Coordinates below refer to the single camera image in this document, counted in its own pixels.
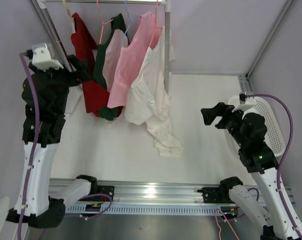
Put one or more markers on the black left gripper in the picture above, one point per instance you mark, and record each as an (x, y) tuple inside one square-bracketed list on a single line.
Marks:
[(80, 65)]

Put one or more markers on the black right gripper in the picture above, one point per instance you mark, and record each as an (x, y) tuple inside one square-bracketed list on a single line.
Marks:
[(220, 110)]

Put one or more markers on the red t shirt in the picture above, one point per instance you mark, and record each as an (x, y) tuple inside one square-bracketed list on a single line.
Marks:
[(95, 96)]

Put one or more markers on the beige wooden hanger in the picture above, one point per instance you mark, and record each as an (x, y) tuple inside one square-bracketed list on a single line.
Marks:
[(72, 21)]

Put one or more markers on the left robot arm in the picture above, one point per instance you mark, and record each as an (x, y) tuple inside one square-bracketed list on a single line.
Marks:
[(45, 93)]

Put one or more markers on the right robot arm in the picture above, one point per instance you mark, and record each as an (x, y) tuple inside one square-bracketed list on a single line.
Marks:
[(278, 219)]

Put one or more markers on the green and white t shirt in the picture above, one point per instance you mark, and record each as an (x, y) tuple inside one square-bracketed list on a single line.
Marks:
[(107, 57)]

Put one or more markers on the pink hanger left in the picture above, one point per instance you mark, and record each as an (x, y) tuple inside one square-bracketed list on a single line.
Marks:
[(103, 23)]

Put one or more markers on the pink hanger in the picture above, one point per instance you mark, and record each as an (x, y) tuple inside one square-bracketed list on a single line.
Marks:
[(157, 3), (103, 23)]

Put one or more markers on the pink t shirt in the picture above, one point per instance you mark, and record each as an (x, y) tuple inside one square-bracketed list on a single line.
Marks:
[(131, 59)]

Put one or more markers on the pink hanger right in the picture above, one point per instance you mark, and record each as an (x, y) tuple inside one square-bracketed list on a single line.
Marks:
[(157, 3)]

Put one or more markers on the white perforated basket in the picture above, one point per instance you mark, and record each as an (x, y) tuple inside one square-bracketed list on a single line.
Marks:
[(273, 137)]

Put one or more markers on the metal clothes rack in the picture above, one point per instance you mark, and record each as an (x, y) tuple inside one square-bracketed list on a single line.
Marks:
[(167, 17)]

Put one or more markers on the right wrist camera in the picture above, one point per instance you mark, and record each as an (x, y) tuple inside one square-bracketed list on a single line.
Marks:
[(246, 102)]

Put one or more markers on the aluminium frame post left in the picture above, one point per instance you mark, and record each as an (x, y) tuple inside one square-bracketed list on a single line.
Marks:
[(44, 17)]

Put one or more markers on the aluminium frame post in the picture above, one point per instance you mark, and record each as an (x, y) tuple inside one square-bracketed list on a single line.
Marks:
[(44, 17), (271, 35)]

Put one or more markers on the aluminium frame post right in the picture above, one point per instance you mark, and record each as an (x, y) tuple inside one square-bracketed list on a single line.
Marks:
[(271, 35)]

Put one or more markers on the aluminium mounting rail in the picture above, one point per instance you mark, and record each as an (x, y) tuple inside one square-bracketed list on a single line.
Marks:
[(144, 198)]

